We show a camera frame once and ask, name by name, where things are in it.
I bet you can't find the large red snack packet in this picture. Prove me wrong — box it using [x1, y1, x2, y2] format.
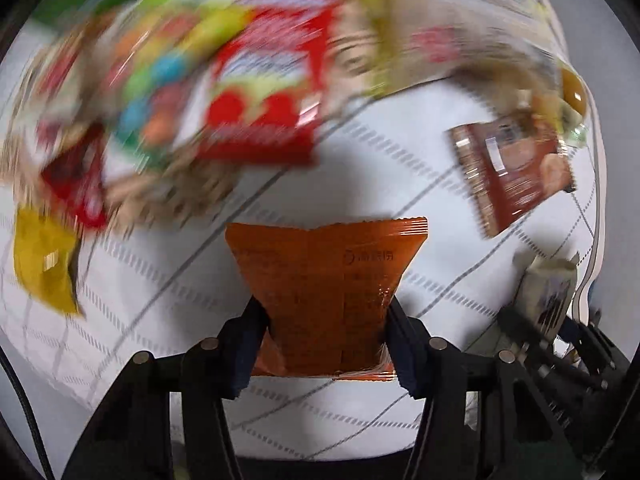
[192, 0, 353, 166]

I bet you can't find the white checked cloth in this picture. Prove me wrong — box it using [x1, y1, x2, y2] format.
[0, 0, 608, 461]

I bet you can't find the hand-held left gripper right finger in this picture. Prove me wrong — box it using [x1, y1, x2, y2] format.
[382, 297, 583, 480]

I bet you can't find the white packet with dark print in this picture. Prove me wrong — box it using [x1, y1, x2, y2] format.
[512, 251, 581, 341]

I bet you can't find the beige packet with red label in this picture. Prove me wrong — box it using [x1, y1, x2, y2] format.
[395, 15, 561, 111]

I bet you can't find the packaged brown braised egg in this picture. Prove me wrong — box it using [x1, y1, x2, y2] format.
[555, 60, 591, 148]

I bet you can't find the small red snack packet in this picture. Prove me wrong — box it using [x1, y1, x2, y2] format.
[37, 125, 108, 231]

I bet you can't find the beige yellow-green snack packet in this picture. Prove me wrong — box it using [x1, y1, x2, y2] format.
[330, 0, 416, 101]

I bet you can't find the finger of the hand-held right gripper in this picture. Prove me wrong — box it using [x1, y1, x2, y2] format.
[560, 320, 626, 391]
[495, 305, 566, 376]

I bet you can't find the green multicoloured candy packet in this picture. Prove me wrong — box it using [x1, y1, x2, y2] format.
[107, 0, 256, 171]

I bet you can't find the orange snack packet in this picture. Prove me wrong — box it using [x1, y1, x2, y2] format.
[224, 216, 430, 383]

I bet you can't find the beige printed snack packet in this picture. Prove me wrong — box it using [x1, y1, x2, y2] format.
[102, 160, 246, 226]

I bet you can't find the brown snack packet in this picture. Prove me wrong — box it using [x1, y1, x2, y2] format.
[447, 110, 576, 240]

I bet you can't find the yellow snack packet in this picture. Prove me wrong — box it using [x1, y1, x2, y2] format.
[12, 205, 86, 317]

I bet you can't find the black cable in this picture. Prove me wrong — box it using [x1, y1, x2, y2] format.
[0, 345, 56, 480]

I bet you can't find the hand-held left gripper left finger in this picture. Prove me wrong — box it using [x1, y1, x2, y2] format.
[62, 297, 273, 480]

